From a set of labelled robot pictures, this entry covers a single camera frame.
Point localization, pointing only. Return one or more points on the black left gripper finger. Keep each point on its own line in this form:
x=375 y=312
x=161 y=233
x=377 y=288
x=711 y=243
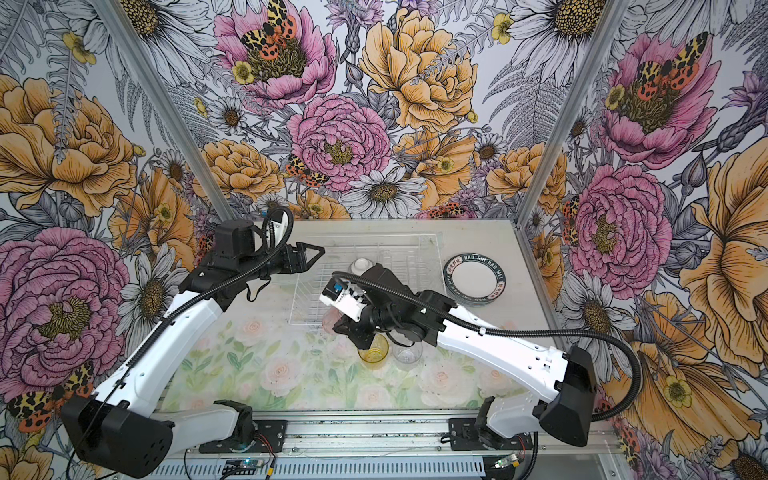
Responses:
x=305 y=264
x=310 y=250

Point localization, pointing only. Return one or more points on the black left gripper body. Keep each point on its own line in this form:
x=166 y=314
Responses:
x=284 y=264

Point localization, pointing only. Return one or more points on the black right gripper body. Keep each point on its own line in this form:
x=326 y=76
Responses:
x=375 y=319

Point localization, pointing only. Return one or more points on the yellow glass cup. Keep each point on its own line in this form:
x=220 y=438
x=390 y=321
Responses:
x=375 y=356

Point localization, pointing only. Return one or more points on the clear glass cup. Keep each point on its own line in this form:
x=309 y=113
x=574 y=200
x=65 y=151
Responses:
x=408 y=355

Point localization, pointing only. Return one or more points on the white ceramic bowl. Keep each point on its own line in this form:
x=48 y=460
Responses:
x=360 y=265

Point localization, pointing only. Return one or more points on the white plate green band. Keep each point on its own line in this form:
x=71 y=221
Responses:
x=474 y=278

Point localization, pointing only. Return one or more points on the pink glass cup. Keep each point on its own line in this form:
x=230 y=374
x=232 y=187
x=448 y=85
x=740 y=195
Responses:
x=329 y=320

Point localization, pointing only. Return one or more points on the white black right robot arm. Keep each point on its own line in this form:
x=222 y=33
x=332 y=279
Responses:
x=561 y=385

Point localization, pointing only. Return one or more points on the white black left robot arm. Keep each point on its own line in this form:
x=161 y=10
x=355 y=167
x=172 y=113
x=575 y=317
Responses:
x=117 y=426

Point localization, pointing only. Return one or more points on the green circuit board right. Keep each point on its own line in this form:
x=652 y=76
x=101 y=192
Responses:
x=508 y=461

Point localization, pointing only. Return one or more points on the green circuit board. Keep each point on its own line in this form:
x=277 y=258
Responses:
x=249 y=468
x=508 y=461

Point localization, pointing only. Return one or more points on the green circuit board left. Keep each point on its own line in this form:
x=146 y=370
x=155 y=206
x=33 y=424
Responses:
x=249 y=468

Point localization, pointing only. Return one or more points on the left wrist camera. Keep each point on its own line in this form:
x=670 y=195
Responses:
x=281 y=224

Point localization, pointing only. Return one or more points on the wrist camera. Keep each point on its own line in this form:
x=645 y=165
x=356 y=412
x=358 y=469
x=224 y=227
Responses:
x=281 y=224
x=345 y=298

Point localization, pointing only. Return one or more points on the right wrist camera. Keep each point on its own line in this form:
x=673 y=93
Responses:
x=345 y=298

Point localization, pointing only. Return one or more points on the white wire dish rack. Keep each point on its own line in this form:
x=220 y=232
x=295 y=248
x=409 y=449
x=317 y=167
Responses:
x=414 y=258

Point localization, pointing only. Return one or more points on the aluminium front rail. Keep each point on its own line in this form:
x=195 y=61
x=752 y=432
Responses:
x=323 y=435

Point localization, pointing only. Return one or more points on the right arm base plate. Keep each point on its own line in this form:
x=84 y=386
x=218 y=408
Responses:
x=463 y=435

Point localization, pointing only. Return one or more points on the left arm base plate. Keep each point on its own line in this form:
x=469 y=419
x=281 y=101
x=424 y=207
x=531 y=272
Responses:
x=261 y=436

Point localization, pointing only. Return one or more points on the aluminium corner frame post left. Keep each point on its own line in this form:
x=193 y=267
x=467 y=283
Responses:
x=139 y=60

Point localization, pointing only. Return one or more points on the aluminium corner frame post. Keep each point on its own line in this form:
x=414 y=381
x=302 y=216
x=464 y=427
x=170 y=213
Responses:
x=599 y=48
x=139 y=60

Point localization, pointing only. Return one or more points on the aluminium corner frame post right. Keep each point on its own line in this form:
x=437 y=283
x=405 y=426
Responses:
x=599 y=48

